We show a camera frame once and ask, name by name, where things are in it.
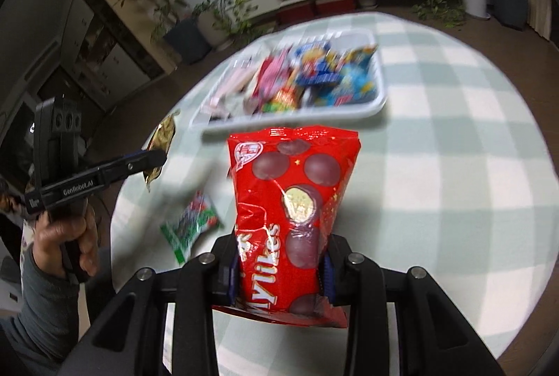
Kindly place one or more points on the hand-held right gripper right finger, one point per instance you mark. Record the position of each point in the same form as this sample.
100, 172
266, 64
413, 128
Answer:
325, 275

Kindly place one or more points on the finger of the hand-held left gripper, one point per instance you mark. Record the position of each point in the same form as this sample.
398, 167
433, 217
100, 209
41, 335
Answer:
139, 162

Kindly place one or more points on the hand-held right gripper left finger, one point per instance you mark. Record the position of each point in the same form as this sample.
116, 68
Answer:
233, 284

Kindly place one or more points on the gold red snack packet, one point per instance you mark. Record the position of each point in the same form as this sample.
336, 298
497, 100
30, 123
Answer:
159, 133

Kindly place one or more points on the red chocolate ball bag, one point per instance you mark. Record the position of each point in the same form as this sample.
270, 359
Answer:
284, 201

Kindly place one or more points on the white floral red-edged snack packet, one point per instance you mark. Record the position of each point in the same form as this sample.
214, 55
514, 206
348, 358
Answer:
236, 79

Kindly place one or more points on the small orange snack packet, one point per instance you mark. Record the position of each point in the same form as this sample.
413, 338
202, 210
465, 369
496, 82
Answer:
284, 98

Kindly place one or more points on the pink snack packet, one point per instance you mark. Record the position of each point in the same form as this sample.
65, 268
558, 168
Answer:
273, 72

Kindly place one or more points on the white plastic tray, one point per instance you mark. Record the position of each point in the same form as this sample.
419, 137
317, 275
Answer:
375, 96

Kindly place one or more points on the blue white snack packet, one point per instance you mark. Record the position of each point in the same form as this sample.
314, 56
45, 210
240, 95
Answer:
314, 66

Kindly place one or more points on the person's left forearm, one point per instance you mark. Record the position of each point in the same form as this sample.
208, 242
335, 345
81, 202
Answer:
43, 315

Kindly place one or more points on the person's left hand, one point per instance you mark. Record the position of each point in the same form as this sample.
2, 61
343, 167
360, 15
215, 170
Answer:
56, 236

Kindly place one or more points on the green snack packet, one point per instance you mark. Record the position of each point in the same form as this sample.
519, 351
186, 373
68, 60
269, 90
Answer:
192, 223

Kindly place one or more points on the wooden glass-door cabinet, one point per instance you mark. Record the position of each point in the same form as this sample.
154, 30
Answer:
109, 48

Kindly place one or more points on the plant in dark blue pot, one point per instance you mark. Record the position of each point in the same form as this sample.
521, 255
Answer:
187, 39

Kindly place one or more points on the blue yellow cartoon snack packet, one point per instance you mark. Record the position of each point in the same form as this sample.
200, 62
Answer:
358, 74

